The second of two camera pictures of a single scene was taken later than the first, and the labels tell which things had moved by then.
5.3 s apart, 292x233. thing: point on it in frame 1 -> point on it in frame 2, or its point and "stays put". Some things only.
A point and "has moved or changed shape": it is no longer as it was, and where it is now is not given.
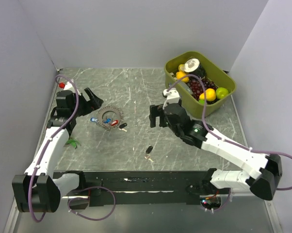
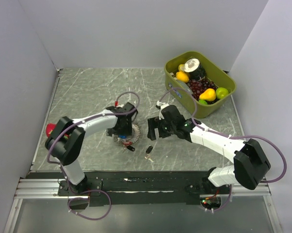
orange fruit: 180,74 stays put
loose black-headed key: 148,150 stays put
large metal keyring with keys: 109,117 has moved or changed shape
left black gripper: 89,106 -> 126,130
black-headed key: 121,127 has moved or changed shape
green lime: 221,92 stays put
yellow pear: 210,95 stays put
